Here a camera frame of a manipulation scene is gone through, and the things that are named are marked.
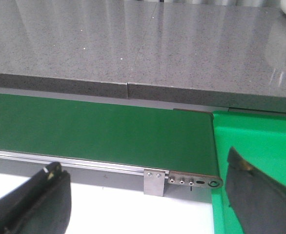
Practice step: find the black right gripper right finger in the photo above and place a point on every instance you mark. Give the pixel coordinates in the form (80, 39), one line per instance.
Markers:
(258, 200)

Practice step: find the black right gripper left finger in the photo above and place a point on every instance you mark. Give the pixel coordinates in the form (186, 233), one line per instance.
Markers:
(41, 205)

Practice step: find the grey conveyor end plate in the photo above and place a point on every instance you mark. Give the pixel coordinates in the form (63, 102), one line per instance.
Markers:
(194, 180)

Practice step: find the green plastic bin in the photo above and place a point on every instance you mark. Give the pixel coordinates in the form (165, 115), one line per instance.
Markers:
(260, 140)

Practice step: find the green conveyor belt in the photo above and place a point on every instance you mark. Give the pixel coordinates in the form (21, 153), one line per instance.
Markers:
(176, 140)

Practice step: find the grey stone counter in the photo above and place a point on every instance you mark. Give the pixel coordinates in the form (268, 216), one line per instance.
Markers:
(212, 55)

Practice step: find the aluminium conveyor side rail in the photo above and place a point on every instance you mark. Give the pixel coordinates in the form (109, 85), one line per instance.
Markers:
(79, 163)

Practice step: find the steel conveyor support bracket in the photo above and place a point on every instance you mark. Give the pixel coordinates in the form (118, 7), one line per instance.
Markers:
(153, 182)

